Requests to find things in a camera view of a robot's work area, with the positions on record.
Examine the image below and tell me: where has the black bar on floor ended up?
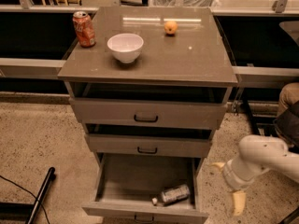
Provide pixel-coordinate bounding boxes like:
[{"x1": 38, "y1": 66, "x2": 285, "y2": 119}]
[{"x1": 26, "y1": 167, "x2": 56, "y2": 224}]

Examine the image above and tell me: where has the grey drawer cabinet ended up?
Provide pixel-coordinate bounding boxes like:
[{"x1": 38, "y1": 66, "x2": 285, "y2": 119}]
[{"x1": 57, "y1": 6, "x2": 239, "y2": 224}]

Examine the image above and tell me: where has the orange soda can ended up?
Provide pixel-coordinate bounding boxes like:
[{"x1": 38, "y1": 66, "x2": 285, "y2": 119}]
[{"x1": 73, "y1": 11, "x2": 95, "y2": 48}]

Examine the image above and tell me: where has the white bowl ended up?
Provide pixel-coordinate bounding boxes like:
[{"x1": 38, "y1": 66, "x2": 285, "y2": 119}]
[{"x1": 107, "y1": 34, "x2": 144, "y2": 63}]

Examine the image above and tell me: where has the black cable on floor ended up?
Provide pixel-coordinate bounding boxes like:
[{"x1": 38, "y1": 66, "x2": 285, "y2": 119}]
[{"x1": 0, "y1": 175, "x2": 51, "y2": 224}]

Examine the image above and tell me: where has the grey drawer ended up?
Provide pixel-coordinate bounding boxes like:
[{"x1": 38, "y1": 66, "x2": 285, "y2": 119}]
[
  {"x1": 85, "y1": 124, "x2": 213, "y2": 158},
  {"x1": 70, "y1": 83, "x2": 226, "y2": 130},
  {"x1": 82, "y1": 154, "x2": 208, "y2": 224}
]

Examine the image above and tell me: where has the orange fruit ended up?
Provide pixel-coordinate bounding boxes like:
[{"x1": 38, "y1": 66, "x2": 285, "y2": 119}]
[{"x1": 164, "y1": 21, "x2": 178, "y2": 35}]

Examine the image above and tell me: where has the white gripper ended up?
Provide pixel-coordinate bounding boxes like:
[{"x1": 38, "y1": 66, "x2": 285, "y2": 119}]
[{"x1": 211, "y1": 160, "x2": 253, "y2": 216}]

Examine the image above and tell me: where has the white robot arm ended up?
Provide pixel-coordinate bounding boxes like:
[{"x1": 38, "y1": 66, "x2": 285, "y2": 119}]
[{"x1": 210, "y1": 82, "x2": 299, "y2": 216}]

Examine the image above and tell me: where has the grey middle drawer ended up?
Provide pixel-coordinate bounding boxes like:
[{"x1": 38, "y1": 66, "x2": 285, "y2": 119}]
[{"x1": 85, "y1": 124, "x2": 213, "y2": 158}]

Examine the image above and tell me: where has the person's leg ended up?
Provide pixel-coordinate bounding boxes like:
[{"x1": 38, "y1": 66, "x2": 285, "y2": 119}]
[{"x1": 274, "y1": 82, "x2": 299, "y2": 147}]

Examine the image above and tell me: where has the grey bottom drawer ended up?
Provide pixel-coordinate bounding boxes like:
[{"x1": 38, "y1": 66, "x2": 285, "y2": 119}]
[{"x1": 82, "y1": 154, "x2": 208, "y2": 224}]

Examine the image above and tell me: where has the clear plastic bottle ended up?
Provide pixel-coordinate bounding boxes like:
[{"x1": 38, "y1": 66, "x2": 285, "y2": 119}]
[{"x1": 151, "y1": 184, "x2": 191, "y2": 205}]

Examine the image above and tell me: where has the grey top drawer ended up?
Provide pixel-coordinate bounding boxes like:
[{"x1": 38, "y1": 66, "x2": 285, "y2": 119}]
[{"x1": 70, "y1": 83, "x2": 226, "y2": 130}]

